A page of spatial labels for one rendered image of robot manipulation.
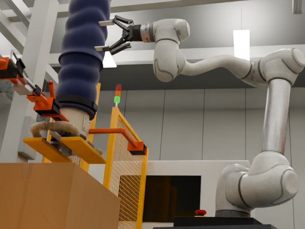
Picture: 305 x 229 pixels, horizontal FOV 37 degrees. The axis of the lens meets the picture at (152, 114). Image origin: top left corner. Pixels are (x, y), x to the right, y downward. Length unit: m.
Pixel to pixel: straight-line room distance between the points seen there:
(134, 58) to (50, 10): 6.83
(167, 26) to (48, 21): 2.34
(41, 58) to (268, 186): 2.63
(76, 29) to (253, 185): 1.20
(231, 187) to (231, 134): 10.00
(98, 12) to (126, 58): 8.52
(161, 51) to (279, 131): 0.61
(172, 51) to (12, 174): 0.83
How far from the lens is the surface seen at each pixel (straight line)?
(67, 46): 2.41
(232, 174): 2.03
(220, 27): 10.11
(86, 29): 2.42
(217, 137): 11.98
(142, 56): 10.93
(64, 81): 2.31
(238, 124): 12.10
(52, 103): 2.05
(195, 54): 10.72
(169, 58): 1.90
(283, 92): 2.12
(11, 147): 3.70
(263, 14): 9.79
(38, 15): 4.24
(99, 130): 2.26
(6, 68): 1.77
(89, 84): 2.30
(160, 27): 1.99
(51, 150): 2.24
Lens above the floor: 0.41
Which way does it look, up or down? 24 degrees up
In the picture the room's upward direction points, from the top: 5 degrees clockwise
